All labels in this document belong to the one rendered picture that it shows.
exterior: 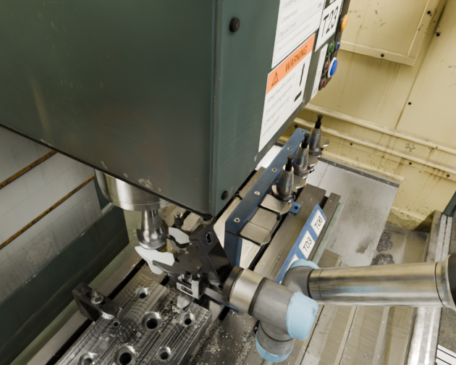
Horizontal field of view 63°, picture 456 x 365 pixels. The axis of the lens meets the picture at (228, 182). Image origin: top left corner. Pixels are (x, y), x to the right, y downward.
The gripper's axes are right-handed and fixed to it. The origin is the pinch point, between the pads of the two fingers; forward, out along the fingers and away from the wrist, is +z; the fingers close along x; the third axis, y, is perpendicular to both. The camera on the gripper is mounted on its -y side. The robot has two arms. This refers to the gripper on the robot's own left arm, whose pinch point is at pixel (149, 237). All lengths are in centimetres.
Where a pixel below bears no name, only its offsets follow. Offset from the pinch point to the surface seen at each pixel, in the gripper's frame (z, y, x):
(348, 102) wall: -19, 11, 100
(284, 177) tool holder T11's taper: -17.2, -1.0, 31.1
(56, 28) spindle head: -3.1, -45.9, -12.5
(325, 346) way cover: -42, 51, 24
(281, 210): -19.6, 4.8, 25.9
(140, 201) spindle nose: -5.4, -18.5, -6.7
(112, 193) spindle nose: -1.0, -19.2, -7.9
